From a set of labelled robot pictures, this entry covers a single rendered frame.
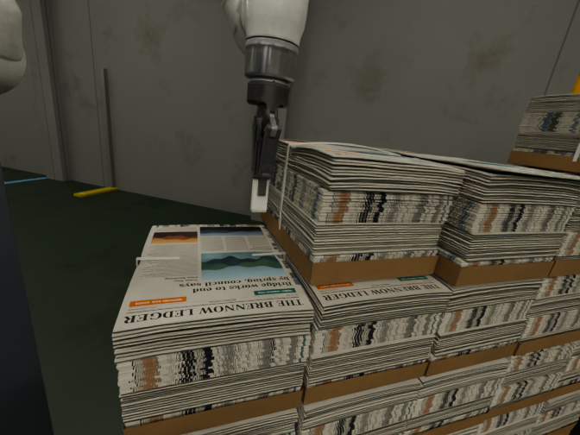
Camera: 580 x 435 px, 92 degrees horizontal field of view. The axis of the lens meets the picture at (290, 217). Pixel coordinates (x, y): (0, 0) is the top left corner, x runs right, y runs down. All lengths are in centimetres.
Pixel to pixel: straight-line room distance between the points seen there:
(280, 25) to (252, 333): 47
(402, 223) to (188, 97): 336
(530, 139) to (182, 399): 123
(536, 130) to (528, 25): 224
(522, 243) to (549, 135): 57
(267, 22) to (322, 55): 271
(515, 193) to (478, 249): 12
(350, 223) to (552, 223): 47
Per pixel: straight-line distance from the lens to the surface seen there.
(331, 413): 68
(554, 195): 77
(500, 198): 64
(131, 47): 424
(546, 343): 107
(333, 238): 49
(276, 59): 51
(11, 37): 78
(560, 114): 125
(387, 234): 55
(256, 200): 55
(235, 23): 67
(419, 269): 64
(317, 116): 314
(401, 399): 77
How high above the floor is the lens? 109
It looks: 18 degrees down
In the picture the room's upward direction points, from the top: 7 degrees clockwise
